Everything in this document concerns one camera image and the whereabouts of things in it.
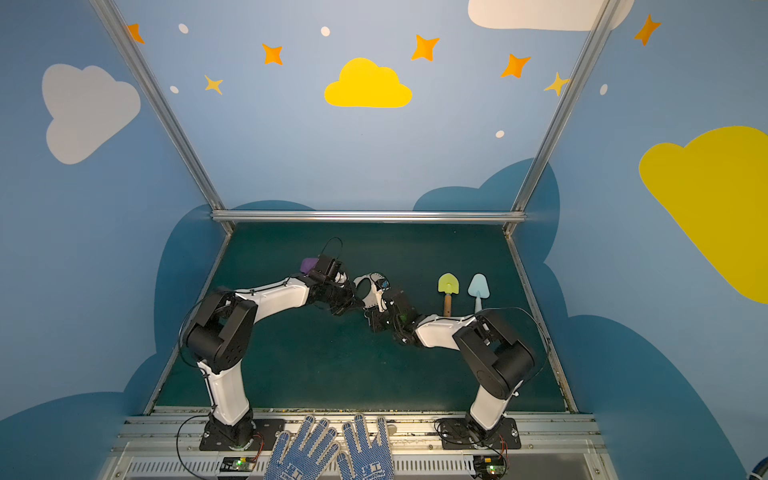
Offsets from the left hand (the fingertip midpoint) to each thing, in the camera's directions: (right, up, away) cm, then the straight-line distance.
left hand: (370, 303), depth 92 cm
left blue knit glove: (-14, -35, -22) cm, 43 cm away
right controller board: (+30, -37, -20) cm, 52 cm away
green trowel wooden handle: (+27, +5, +12) cm, 30 cm away
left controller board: (-31, -36, -21) cm, 52 cm away
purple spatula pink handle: (-24, +12, +16) cm, 31 cm away
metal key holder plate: (0, 0, +5) cm, 5 cm away
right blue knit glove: (0, -35, -21) cm, 41 cm away
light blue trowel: (+38, +3, +11) cm, 39 cm away
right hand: (0, -2, +1) cm, 2 cm away
